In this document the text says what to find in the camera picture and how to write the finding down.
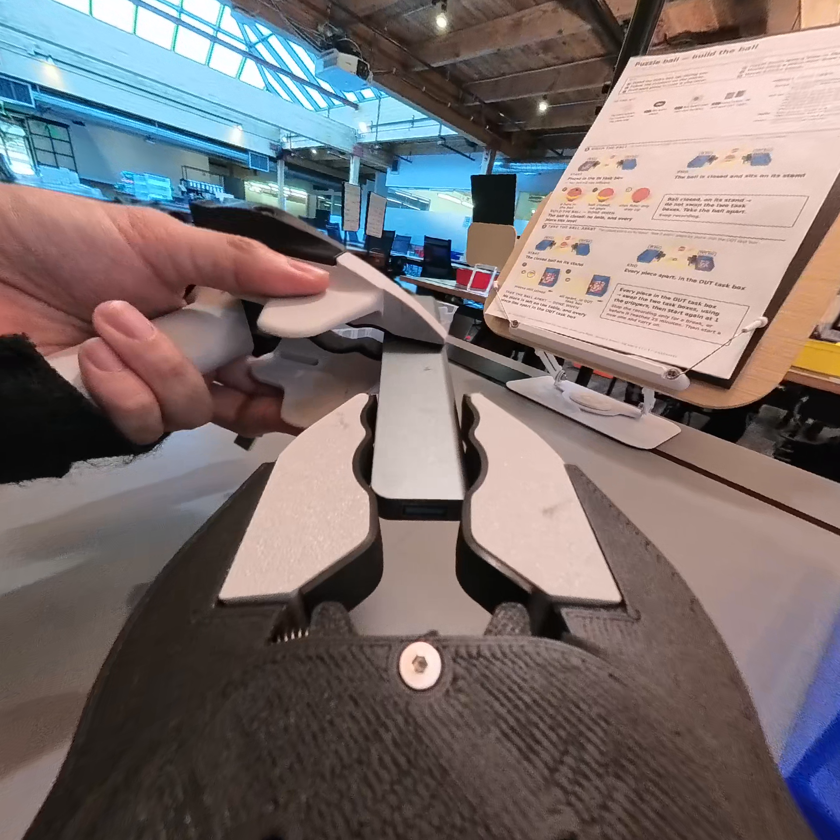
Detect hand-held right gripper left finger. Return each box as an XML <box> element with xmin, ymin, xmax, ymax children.
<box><xmin>218</xmin><ymin>392</ymin><xmax>383</xmax><ymax>609</ymax></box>

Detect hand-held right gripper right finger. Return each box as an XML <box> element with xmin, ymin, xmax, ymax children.
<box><xmin>457</xmin><ymin>392</ymin><xmax>623</xmax><ymax>609</ymax></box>

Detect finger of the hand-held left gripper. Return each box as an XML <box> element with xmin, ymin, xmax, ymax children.
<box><xmin>256</xmin><ymin>252</ymin><xmax>449</xmax><ymax>346</ymax></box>
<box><xmin>248</xmin><ymin>346</ymin><xmax>383</xmax><ymax>431</ymax></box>

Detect slim grey usb hub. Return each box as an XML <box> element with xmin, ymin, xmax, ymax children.
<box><xmin>370</xmin><ymin>340</ymin><xmax>467</xmax><ymax>521</ymax></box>

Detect grey desk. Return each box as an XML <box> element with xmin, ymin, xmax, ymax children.
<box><xmin>0</xmin><ymin>333</ymin><xmax>840</xmax><ymax>824</ymax></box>

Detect person's left hand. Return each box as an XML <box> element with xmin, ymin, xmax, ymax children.
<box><xmin>0</xmin><ymin>184</ymin><xmax>331</xmax><ymax>447</ymax></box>

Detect black office chair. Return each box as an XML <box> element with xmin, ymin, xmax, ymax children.
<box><xmin>420</xmin><ymin>235</ymin><xmax>455</xmax><ymax>281</ymax></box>

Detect ceiling projector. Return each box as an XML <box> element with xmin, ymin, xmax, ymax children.
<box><xmin>314</xmin><ymin>47</ymin><xmax>373</xmax><ymax>94</ymax></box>

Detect printed instruction sheet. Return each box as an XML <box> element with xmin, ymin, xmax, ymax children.
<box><xmin>486</xmin><ymin>28</ymin><xmax>840</xmax><ymax>382</ymax></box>

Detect yellow bin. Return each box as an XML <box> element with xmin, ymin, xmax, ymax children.
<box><xmin>790</xmin><ymin>336</ymin><xmax>840</xmax><ymax>379</ymax></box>

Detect instruction sheet on stand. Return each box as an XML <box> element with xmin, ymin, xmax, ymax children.
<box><xmin>484</xmin><ymin>26</ymin><xmax>840</xmax><ymax>452</ymax></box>

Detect blue plastic bin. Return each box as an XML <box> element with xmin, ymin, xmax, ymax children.
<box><xmin>776</xmin><ymin>650</ymin><xmax>840</xmax><ymax>840</ymax></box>

